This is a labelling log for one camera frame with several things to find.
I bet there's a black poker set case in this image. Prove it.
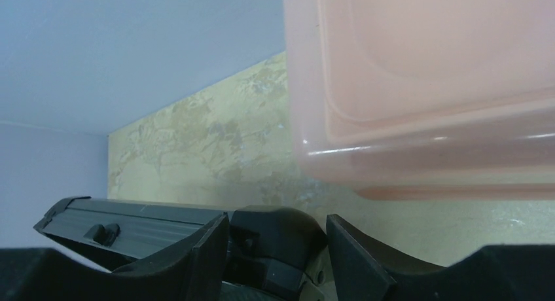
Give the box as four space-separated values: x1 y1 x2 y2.
33 196 329 301

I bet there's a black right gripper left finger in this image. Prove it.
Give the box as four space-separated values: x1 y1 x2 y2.
1 214 230 300

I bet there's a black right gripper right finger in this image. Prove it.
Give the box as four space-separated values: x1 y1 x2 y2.
326 214 554 300

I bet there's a translucent pink storage box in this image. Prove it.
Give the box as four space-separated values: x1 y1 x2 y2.
283 0 554 200

